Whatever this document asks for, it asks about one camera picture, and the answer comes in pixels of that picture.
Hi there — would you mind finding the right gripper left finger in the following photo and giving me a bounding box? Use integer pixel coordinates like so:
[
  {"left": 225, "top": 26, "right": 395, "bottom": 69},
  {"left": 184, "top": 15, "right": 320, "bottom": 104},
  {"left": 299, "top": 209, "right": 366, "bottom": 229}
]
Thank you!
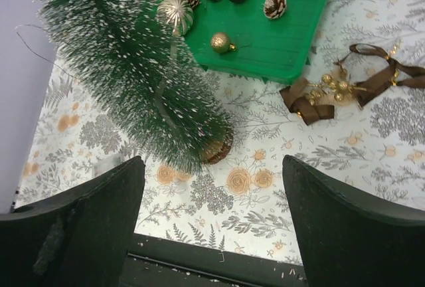
[{"left": 1, "top": 156, "right": 145, "bottom": 286}]

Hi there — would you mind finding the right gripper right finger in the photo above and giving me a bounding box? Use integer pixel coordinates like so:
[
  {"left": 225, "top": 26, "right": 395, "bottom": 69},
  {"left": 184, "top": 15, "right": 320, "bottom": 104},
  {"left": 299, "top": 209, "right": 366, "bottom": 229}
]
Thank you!
[{"left": 282, "top": 155, "right": 424, "bottom": 286}]

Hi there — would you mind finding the brown ribbon bow decoration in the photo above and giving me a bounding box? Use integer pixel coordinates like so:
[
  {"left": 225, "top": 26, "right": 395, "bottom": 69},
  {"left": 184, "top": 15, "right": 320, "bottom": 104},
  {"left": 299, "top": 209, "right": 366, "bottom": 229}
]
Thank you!
[{"left": 280, "top": 44, "right": 424, "bottom": 126}]

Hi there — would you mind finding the small frosted christmas tree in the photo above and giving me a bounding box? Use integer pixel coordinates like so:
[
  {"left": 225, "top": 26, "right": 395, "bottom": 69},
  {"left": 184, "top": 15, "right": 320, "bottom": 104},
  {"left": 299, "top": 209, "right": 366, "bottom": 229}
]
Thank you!
[{"left": 39, "top": 0, "right": 233, "bottom": 173}]

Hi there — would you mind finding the green plastic tray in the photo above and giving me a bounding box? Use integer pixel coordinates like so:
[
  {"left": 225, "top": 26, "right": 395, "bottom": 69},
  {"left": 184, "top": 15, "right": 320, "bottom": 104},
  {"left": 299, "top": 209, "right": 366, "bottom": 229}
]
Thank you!
[{"left": 185, "top": 0, "right": 327, "bottom": 84}]

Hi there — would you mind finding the floral patterned table mat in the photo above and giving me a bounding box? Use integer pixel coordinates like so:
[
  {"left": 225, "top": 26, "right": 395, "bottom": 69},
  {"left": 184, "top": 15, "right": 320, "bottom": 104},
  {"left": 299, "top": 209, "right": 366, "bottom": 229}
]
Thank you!
[{"left": 16, "top": 0, "right": 424, "bottom": 264}]

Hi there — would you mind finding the gold ball ornament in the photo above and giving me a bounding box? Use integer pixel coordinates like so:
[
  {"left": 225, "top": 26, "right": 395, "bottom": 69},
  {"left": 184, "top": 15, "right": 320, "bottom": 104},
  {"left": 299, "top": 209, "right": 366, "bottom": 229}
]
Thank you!
[{"left": 210, "top": 32, "right": 236, "bottom": 54}]

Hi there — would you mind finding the silver gold ribbed ornament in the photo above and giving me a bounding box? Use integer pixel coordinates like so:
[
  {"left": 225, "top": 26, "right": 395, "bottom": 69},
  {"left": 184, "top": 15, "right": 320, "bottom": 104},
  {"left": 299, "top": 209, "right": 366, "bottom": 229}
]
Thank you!
[{"left": 157, "top": 0, "right": 194, "bottom": 36}]

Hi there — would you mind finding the white tipped pine cone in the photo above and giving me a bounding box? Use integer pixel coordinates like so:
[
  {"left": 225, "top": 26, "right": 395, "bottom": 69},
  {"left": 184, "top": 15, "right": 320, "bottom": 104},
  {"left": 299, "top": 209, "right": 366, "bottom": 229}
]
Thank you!
[{"left": 263, "top": 0, "right": 287, "bottom": 20}]

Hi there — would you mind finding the thin wire light string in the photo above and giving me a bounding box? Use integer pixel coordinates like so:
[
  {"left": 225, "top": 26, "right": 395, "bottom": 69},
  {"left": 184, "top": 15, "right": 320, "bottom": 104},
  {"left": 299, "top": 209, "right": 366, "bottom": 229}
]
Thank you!
[{"left": 15, "top": 23, "right": 77, "bottom": 78}]

